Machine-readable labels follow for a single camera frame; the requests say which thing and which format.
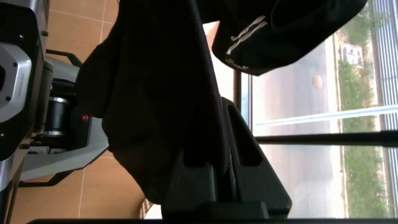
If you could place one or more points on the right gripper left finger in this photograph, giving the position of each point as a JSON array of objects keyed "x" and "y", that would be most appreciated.
[{"x": 192, "y": 186}]

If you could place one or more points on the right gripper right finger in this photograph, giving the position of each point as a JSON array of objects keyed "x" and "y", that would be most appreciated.
[{"x": 264, "y": 189}]

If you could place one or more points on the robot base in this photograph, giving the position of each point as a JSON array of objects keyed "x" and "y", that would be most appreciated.
[{"x": 62, "y": 161}]

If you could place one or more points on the window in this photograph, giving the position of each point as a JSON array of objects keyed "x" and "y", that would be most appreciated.
[{"x": 295, "y": 93}]

